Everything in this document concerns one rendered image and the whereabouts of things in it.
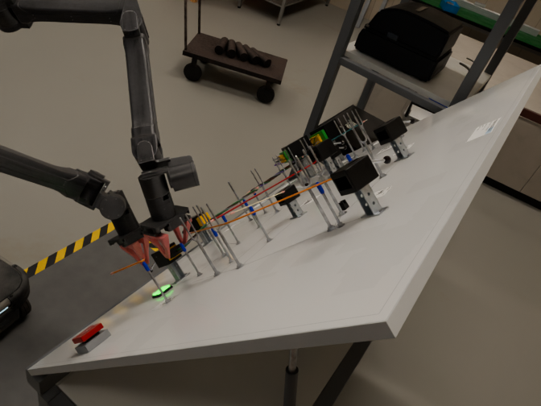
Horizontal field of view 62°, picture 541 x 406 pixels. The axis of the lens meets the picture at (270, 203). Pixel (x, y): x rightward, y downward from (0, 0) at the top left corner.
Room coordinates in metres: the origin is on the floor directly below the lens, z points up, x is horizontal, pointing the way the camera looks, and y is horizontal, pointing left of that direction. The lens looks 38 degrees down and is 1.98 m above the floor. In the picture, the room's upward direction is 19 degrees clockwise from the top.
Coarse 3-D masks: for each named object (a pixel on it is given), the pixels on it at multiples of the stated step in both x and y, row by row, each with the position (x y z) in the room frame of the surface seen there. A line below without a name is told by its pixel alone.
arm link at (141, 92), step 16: (128, 16) 1.10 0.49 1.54; (128, 32) 1.06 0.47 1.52; (128, 48) 1.04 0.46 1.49; (144, 48) 1.06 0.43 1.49; (128, 64) 1.00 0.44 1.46; (144, 64) 1.01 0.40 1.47; (128, 80) 0.97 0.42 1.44; (144, 80) 0.97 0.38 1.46; (144, 96) 0.93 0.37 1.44; (144, 112) 0.89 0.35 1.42; (144, 128) 0.85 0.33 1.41; (160, 144) 0.87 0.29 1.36
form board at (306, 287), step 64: (448, 128) 1.04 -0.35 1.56; (448, 192) 0.55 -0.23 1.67; (192, 256) 0.93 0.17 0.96; (256, 256) 0.64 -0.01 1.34; (320, 256) 0.49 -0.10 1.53; (384, 256) 0.41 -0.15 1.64; (128, 320) 0.56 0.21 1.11; (192, 320) 0.43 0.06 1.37; (256, 320) 0.35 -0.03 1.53; (320, 320) 0.30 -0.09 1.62; (384, 320) 0.27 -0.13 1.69
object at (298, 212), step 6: (288, 186) 0.87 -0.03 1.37; (294, 186) 0.86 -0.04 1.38; (300, 186) 0.88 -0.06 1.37; (288, 192) 0.84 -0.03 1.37; (294, 192) 0.85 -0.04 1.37; (276, 198) 0.84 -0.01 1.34; (282, 198) 0.85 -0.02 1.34; (288, 198) 0.83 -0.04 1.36; (294, 198) 0.84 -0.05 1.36; (282, 204) 0.83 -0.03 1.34; (288, 204) 0.84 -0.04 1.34; (294, 204) 0.83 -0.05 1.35; (294, 210) 0.82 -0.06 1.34; (300, 210) 0.83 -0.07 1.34; (294, 216) 0.83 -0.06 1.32; (300, 216) 0.81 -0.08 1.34
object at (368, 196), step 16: (352, 160) 0.65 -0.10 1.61; (368, 160) 0.63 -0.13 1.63; (384, 160) 0.67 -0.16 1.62; (336, 176) 0.60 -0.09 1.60; (352, 176) 0.59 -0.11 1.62; (368, 176) 0.61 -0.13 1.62; (352, 192) 0.58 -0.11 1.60; (368, 192) 0.60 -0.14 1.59; (368, 208) 0.60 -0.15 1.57; (384, 208) 0.59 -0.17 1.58
